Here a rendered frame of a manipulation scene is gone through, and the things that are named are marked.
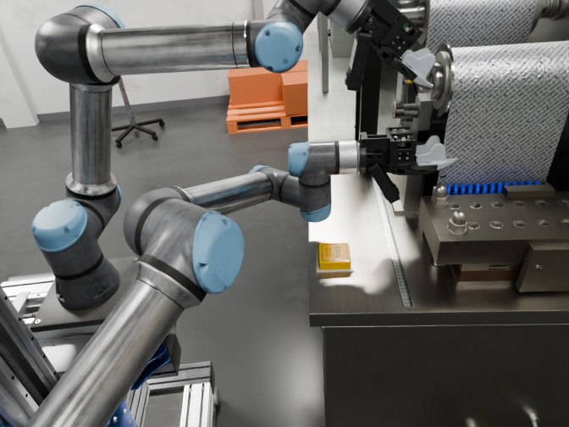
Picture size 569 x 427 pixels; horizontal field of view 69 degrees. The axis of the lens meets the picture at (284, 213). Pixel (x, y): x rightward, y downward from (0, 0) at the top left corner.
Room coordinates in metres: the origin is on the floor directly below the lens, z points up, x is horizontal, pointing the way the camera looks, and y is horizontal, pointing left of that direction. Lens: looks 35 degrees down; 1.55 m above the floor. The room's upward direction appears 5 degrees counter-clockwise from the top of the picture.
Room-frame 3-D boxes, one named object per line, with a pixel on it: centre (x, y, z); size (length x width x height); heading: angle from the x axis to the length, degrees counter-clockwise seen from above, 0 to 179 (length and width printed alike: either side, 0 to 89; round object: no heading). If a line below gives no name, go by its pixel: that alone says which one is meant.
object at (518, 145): (0.78, -0.47, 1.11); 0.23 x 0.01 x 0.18; 85
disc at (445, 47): (0.86, -0.35, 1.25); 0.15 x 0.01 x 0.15; 175
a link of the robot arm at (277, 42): (0.76, 0.19, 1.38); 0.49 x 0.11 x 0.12; 84
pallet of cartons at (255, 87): (3.88, -0.08, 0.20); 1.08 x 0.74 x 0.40; 92
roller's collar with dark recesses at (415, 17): (1.11, -0.35, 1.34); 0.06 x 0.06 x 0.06; 85
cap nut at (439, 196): (0.73, -0.33, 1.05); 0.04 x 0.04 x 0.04
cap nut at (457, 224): (0.63, -0.33, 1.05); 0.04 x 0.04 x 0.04
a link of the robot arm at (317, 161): (0.82, -0.07, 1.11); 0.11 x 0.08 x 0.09; 84
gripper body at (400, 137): (0.81, -0.23, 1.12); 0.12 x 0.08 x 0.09; 84
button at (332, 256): (0.72, -0.11, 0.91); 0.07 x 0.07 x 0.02; 85
